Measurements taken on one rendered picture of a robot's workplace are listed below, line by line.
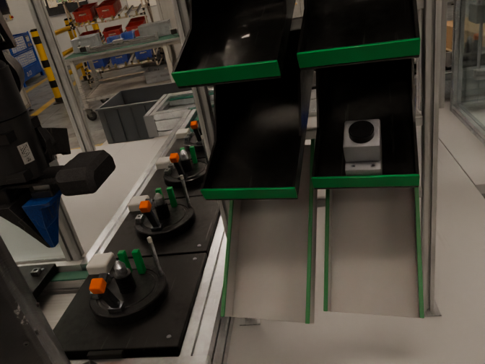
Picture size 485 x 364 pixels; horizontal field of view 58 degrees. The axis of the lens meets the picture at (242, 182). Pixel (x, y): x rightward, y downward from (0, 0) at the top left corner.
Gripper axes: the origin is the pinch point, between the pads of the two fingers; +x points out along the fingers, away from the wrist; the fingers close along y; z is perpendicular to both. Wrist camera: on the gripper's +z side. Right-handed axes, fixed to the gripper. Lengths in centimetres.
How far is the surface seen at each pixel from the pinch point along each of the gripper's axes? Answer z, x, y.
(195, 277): 23.6, 28.4, -6.3
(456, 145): 92, 39, -73
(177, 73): 12.1, -11.4, -15.7
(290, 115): 25.0, -0.1, -27.6
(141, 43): 500, 43, 168
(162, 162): 76, 26, 15
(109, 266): 27.9, 27.6, 12.5
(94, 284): 11.2, 18.4, 5.1
